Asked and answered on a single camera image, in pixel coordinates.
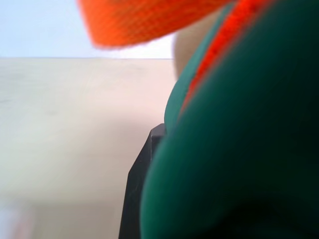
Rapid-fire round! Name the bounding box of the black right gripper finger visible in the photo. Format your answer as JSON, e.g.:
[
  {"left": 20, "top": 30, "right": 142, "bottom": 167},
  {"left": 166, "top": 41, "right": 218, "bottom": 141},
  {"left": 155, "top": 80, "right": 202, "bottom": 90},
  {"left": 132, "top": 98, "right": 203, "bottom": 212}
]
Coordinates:
[{"left": 118, "top": 122, "right": 167, "bottom": 239}]

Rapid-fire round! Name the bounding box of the green and orange plush toy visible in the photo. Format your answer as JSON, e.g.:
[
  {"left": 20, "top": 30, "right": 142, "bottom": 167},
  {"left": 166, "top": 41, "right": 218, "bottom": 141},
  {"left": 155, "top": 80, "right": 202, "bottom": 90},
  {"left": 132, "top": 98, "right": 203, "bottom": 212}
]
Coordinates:
[{"left": 76, "top": 0, "right": 319, "bottom": 239}]

